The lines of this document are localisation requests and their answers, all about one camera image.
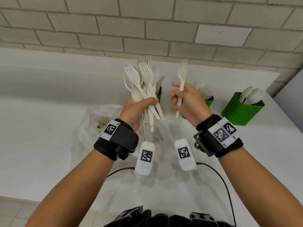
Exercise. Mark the person's right hand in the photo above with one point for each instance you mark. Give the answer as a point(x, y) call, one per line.
point(194, 106)

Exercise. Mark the person's left hand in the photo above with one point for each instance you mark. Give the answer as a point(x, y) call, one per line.
point(132, 113)

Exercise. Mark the bunch of white plastic forks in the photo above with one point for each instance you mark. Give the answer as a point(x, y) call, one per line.
point(207, 89)

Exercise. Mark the white plastic fork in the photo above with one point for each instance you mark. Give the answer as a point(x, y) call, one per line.
point(182, 73)

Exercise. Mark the handful of white plastic cutlery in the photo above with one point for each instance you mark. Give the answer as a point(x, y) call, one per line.
point(146, 77)

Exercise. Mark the bunch of white plastic knives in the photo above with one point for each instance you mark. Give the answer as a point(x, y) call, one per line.
point(160, 81)

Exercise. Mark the clear plastic bag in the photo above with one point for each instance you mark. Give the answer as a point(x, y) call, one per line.
point(85, 134)

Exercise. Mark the bunch of white plastic spoons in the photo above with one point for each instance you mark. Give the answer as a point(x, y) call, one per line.
point(254, 94)

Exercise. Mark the person's right forearm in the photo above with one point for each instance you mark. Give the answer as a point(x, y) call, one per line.
point(255, 186)

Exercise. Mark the person's left forearm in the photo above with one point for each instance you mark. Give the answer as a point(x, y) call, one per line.
point(71, 193)

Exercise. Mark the person's black clothing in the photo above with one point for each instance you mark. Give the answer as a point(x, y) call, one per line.
point(161, 221)

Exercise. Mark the black left wrist band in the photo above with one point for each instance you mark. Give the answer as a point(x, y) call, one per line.
point(125, 139)

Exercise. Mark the black wrist band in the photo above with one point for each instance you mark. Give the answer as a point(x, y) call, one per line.
point(125, 139)
point(210, 144)

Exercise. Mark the black right wrist band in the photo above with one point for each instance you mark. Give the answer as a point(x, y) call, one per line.
point(210, 144)

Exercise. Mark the black harness buckle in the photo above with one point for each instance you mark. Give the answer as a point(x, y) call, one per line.
point(201, 218)
point(130, 212)

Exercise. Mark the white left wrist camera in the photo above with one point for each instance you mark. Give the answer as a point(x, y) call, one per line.
point(144, 167)

